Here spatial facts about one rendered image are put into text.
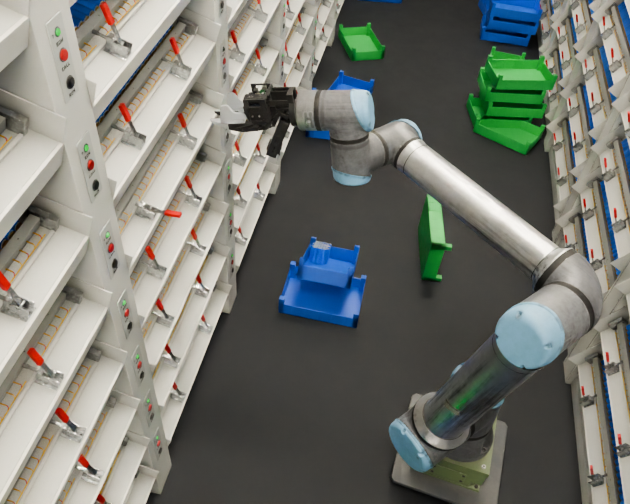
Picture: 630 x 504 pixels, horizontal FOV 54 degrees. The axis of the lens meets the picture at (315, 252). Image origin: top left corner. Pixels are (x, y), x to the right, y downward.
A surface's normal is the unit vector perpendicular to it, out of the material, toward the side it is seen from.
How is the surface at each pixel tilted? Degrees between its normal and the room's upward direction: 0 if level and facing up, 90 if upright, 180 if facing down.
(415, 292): 0
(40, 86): 90
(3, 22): 18
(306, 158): 0
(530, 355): 82
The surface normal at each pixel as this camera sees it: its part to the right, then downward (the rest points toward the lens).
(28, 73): -0.20, 0.70
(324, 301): 0.07, -0.69
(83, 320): 0.36, -0.59
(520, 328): -0.76, 0.32
